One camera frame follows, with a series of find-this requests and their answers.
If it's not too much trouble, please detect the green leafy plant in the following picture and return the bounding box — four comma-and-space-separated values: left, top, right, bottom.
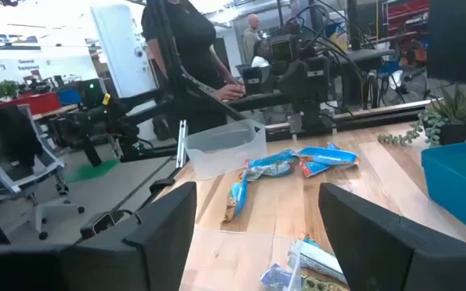
0, 79, 21, 103

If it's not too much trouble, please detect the black monitor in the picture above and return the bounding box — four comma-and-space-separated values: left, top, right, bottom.
426, 0, 466, 86

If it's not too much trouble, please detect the light blue red granola bar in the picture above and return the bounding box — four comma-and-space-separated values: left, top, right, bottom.
297, 141, 361, 179

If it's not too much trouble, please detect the green granola bar wrapper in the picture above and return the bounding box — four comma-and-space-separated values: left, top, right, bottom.
300, 276, 350, 291

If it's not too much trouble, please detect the white granola bar wrapper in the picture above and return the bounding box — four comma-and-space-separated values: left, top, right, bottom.
287, 238, 348, 285

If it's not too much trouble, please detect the blue plastic bin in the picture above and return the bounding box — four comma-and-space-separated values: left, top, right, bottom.
420, 137, 466, 246

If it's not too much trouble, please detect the clear plastic bin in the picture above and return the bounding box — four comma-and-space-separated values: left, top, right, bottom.
183, 119, 268, 181

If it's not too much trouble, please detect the silver aluminium extrusion post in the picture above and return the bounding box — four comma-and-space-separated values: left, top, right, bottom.
175, 119, 189, 169

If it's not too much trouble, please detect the dark blue granola bar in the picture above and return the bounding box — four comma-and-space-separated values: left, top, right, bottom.
260, 263, 299, 291

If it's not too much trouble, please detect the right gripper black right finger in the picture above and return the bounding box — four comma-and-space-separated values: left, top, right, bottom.
318, 183, 466, 291

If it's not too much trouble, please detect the black cable bundle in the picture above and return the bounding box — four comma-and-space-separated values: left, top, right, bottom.
295, 2, 366, 108

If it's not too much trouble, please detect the grey office chair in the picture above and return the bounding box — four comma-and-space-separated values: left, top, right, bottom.
0, 103, 86, 241

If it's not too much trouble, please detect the white cabinet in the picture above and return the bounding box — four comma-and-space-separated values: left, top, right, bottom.
90, 3, 159, 99

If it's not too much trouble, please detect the aluminium table end rail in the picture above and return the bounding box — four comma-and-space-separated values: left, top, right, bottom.
264, 98, 434, 143

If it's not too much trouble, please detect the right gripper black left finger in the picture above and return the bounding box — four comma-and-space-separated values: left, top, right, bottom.
54, 181, 198, 291

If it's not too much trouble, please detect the red storage rack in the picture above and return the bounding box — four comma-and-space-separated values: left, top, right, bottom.
385, 0, 431, 38

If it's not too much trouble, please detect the person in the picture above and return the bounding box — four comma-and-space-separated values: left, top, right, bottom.
241, 13, 263, 65
250, 39, 273, 69
140, 0, 247, 137

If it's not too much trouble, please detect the red cabinet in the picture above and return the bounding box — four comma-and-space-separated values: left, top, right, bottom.
0, 91, 62, 117

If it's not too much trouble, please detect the succulent plant in black pot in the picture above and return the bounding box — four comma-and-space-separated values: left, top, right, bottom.
376, 79, 466, 148

